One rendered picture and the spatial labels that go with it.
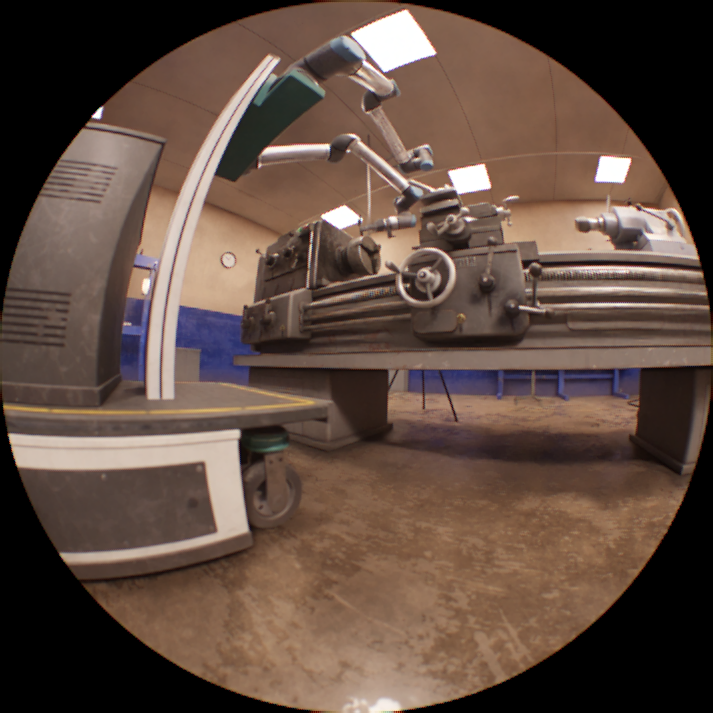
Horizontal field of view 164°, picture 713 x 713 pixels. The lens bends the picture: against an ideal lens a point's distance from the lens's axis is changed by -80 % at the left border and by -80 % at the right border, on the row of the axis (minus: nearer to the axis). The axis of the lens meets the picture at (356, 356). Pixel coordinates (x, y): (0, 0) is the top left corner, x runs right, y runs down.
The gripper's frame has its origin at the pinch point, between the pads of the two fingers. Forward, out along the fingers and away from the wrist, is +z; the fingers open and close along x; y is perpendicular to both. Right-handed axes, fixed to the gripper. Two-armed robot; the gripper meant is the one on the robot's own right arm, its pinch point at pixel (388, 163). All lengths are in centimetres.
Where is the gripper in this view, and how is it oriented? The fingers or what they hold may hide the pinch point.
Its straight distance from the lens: 203.3
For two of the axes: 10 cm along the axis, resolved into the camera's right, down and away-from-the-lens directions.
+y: -3.9, 7.2, -5.7
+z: -8.2, 0.1, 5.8
